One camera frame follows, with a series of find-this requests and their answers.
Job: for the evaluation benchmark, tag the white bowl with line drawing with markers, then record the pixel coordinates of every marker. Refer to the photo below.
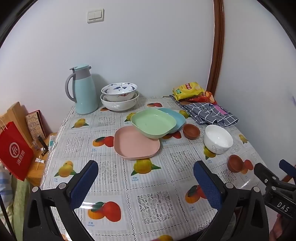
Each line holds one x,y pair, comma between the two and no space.
217,139

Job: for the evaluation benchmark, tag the yellow snack bag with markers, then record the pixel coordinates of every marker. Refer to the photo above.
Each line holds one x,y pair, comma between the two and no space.
188,90

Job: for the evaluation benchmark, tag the light blue thermos jug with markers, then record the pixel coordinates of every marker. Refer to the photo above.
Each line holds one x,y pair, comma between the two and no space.
85,92

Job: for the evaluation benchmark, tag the green plate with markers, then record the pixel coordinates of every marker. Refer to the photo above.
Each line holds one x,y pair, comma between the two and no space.
152,124

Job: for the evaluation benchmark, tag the small white tube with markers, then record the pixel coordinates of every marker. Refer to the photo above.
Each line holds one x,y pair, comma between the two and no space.
39,160

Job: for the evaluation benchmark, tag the grey checked cloth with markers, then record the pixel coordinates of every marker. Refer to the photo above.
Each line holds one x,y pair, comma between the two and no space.
208,114

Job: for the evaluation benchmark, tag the white light switch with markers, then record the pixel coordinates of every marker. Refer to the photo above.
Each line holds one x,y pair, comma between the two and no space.
95,15

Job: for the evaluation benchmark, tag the green cloth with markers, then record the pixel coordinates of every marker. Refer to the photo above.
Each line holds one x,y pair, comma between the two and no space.
18,204

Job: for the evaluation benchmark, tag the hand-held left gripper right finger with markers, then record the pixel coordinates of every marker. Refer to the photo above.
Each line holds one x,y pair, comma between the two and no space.
208,185

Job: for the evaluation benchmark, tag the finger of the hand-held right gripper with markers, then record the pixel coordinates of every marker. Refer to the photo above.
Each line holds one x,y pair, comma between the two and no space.
266,173
288,168

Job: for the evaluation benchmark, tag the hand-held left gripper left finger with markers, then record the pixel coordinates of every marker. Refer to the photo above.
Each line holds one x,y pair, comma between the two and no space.
84,185

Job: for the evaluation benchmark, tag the brown wooden door frame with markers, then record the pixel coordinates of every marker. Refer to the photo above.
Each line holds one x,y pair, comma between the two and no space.
218,46

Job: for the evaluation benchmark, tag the blue plate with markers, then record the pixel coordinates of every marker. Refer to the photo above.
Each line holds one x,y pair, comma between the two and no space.
178,120

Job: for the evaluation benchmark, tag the pink plate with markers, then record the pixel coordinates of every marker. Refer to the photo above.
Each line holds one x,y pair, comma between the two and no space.
134,146

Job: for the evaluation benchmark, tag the fruit print tablecloth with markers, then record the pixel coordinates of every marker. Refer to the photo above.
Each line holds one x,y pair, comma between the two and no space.
111,176

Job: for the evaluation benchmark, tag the blue red patterned bowl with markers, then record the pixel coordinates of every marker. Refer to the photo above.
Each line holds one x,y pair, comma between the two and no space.
120,93

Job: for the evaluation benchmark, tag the red paper bag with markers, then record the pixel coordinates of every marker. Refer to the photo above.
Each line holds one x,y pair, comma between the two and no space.
16,150

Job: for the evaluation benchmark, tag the wooden side table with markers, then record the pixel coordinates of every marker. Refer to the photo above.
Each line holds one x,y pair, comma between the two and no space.
37,171

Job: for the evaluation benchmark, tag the brown patterned book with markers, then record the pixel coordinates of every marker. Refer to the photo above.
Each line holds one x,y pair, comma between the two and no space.
34,125

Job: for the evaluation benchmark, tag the wooden chair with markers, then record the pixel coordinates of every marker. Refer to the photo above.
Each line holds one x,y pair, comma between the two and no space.
288,178

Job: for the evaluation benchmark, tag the orange snack bag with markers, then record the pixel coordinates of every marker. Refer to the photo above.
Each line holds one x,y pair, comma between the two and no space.
208,97

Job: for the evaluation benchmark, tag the small brown bowl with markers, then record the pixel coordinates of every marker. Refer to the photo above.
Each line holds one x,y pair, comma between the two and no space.
191,132
235,163

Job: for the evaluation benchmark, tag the large white bowl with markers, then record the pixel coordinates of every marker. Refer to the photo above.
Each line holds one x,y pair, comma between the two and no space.
120,106

